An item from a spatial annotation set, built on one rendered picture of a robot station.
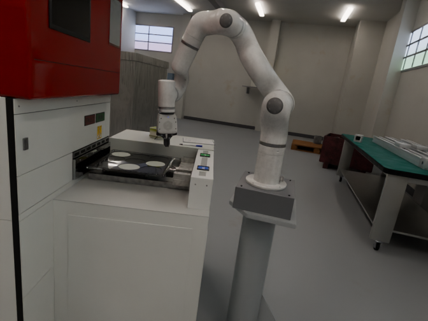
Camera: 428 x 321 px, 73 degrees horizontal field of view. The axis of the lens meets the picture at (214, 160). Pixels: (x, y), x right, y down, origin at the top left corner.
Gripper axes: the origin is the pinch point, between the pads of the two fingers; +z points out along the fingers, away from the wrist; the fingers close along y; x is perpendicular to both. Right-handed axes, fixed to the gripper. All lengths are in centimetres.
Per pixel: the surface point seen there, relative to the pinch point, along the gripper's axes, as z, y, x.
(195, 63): -99, 335, 947
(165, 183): 17.6, -3.5, -13.5
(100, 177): 15.8, -32.8, -1.4
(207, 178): 7.0, 7.8, -39.7
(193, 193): 13.6, 2.5, -38.6
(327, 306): 111, 103, -27
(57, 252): 40, -52, -23
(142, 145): 6.7, -8.6, 25.6
